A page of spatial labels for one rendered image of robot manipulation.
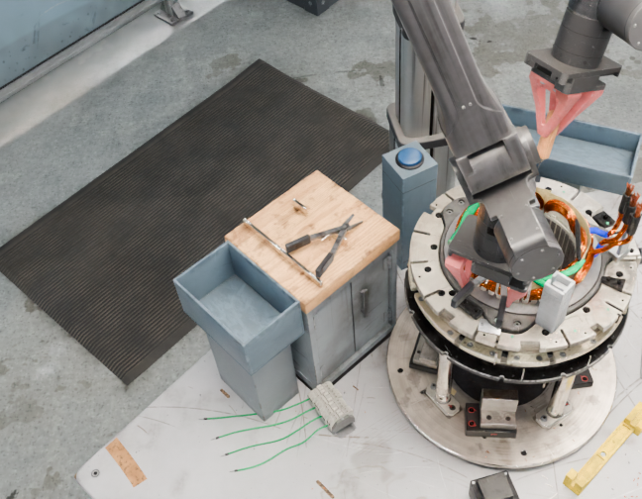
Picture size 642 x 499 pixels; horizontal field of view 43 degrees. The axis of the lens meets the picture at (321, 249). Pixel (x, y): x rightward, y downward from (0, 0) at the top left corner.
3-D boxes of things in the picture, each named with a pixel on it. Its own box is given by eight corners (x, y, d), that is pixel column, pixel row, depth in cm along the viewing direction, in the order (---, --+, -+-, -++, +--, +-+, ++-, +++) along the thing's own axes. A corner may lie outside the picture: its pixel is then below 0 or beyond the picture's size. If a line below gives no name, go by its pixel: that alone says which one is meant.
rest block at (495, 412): (479, 403, 132) (481, 387, 128) (513, 405, 131) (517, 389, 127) (480, 428, 129) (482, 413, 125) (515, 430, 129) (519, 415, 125)
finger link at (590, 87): (584, 144, 99) (612, 73, 93) (544, 152, 95) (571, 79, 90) (545, 118, 103) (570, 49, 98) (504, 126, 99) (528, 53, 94)
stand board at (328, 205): (306, 315, 119) (305, 305, 117) (226, 246, 128) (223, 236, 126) (400, 239, 127) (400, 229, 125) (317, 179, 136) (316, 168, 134)
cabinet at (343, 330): (319, 398, 139) (307, 313, 119) (251, 335, 148) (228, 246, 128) (397, 331, 147) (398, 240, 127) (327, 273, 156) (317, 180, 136)
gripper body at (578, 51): (618, 81, 95) (643, 21, 91) (560, 90, 90) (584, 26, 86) (578, 58, 99) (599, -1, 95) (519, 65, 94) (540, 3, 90)
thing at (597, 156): (607, 242, 156) (643, 133, 134) (596, 284, 150) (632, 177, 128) (482, 210, 164) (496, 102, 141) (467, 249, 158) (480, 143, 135)
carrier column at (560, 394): (555, 423, 131) (578, 355, 115) (542, 413, 132) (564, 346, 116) (565, 413, 132) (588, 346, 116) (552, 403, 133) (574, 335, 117)
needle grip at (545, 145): (547, 160, 100) (561, 116, 96) (533, 156, 100) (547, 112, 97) (550, 155, 101) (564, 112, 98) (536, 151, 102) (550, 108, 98)
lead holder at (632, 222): (631, 237, 105) (638, 220, 102) (604, 221, 107) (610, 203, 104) (648, 221, 106) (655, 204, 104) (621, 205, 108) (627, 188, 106)
